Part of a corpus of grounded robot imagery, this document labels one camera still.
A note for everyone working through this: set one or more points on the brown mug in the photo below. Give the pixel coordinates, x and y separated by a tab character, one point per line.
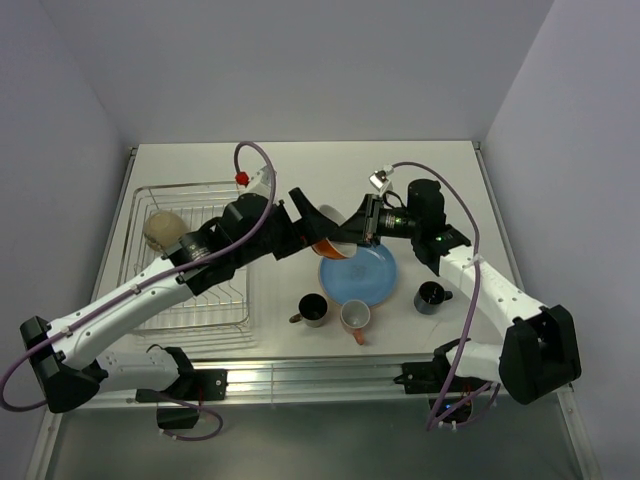
312	310

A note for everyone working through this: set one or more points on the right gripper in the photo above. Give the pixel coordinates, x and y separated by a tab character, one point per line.
363	227

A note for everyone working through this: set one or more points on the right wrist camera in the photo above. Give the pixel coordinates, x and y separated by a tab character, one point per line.
380	179

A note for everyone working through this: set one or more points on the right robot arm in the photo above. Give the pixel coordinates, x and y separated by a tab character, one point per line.
539	349

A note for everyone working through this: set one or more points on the beige bowl white inside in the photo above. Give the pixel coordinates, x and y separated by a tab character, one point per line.
163	229

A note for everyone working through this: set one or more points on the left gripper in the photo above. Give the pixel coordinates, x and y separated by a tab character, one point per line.
304	231

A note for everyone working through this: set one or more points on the orange bowl white inside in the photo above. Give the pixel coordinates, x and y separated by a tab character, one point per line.
332	249

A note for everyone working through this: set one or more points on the wire dish rack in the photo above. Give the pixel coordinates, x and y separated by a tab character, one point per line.
224	305

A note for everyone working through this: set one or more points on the dark blue mug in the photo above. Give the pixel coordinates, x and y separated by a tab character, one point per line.
430	296

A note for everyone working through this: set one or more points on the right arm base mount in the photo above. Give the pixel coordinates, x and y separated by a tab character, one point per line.
424	378

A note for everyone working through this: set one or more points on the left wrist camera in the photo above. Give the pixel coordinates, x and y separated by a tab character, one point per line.
260	183

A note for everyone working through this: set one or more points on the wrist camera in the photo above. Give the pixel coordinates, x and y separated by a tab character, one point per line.
380	179
260	183

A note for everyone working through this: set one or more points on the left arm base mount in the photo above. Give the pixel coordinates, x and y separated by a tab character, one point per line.
192	394

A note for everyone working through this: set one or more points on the blue plate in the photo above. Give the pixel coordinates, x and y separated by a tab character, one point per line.
370	276

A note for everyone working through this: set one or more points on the aluminium frame rail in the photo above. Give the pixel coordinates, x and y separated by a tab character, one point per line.
310	377

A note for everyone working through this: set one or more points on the pink mug white inside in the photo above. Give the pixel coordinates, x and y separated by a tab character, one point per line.
355	316

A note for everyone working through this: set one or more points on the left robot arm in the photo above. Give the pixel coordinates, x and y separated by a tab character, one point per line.
71	356

